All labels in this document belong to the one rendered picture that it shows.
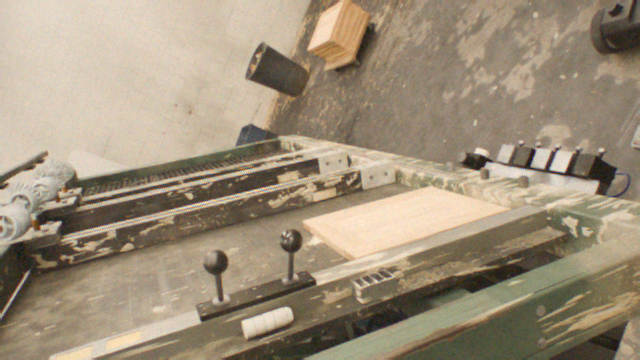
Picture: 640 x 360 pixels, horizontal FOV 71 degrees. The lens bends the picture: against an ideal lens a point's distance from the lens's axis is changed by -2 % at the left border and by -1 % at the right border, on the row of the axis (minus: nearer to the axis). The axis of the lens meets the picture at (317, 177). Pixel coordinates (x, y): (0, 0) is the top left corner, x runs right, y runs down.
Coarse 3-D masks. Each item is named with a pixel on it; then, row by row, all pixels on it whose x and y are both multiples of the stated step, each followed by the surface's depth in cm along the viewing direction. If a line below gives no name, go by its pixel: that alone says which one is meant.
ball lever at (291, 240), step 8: (288, 232) 70; (296, 232) 70; (280, 240) 70; (288, 240) 69; (296, 240) 69; (288, 248) 69; (296, 248) 70; (288, 256) 73; (288, 264) 74; (288, 272) 76; (288, 280) 77; (296, 280) 77
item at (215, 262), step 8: (208, 256) 66; (216, 256) 65; (224, 256) 66; (208, 264) 65; (216, 264) 65; (224, 264) 66; (208, 272) 66; (216, 272) 66; (216, 280) 69; (216, 288) 71; (224, 296) 73; (216, 304) 72; (224, 304) 73
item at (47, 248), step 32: (384, 160) 152; (256, 192) 136; (288, 192) 137; (352, 192) 145; (32, 224) 114; (128, 224) 122; (160, 224) 124; (192, 224) 127; (224, 224) 131; (32, 256) 113; (64, 256) 116; (96, 256) 119
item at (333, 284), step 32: (480, 224) 92; (512, 224) 92; (544, 224) 95; (384, 256) 84; (416, 256) 84; (448, 256) 87; (320, 288) 77; (192, 320) 71; (224, 320) 72; (64, 352) 67; (96, 352) 66; (128, 352) 67; (160, 352) 68
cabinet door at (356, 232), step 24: (408, 192) 130; (432, 192) 127; (336, 216) 119; (360, 216) 117; (384, 216) 114; (408, 216) 111; (432, 216) 108; (456, 216) 105; (480, 216) 103; (336, 240) 102; (360, 240) 100; (384, 240) 98; (408, 240) 95
